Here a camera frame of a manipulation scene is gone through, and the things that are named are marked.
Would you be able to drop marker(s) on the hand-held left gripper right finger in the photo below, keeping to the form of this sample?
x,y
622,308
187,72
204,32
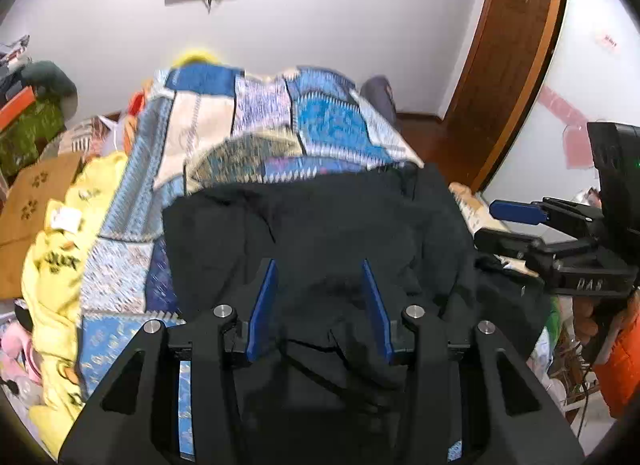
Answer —
x,y
378,312

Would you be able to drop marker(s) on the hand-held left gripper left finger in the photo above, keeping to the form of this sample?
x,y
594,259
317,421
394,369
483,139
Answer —
x,y
262,312

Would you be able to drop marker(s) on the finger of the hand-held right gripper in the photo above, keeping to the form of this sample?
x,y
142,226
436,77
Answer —
x,y
505,242
517,211

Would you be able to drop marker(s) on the person's right forearm orange sleeve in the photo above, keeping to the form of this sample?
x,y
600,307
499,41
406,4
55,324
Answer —
x,y
622,360

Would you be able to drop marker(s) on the red wall label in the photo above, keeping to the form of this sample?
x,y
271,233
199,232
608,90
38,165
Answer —
x,y
607,39

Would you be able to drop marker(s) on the person's right hand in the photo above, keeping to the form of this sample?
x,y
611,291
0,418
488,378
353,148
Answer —
x,y
586,327

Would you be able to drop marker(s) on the pink plush toy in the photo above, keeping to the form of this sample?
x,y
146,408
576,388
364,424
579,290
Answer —
x,y
17,355

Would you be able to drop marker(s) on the black zip hoodie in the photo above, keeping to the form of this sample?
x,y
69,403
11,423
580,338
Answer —
x,y
320,225

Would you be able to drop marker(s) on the pile of papers and clutter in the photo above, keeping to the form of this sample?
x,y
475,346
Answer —
x,y
12,55

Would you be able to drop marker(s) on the brown paw-print cushion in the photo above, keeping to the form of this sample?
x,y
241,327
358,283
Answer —
x,y
35,200

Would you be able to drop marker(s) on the blue patchwork blanket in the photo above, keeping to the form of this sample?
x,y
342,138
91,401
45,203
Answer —
x,y
320,115

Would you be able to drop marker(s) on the striped beige cloth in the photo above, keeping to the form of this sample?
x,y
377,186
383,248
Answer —
x,y
87,132

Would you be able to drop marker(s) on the grey backpack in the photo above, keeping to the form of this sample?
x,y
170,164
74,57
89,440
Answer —
x,y
380,97

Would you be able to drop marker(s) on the yellow printed garment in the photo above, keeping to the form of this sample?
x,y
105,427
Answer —
x,y
55,265

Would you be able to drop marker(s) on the yellow hoop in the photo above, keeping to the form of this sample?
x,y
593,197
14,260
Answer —
x,y
197,56

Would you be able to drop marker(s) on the white sliding wardrobe door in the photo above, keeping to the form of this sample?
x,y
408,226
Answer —
x,y
590,5

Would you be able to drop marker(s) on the brown wooden door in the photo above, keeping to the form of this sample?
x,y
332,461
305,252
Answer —
x,y
510,45

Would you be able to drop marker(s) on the green patterned cloth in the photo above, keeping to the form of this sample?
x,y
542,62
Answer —
x,y
30,135

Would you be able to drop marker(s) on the grey-green cushion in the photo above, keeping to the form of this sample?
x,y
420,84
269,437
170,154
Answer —
x,y
52,85

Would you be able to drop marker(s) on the orange box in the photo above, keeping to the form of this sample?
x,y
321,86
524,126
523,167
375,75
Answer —
x,y
15,107

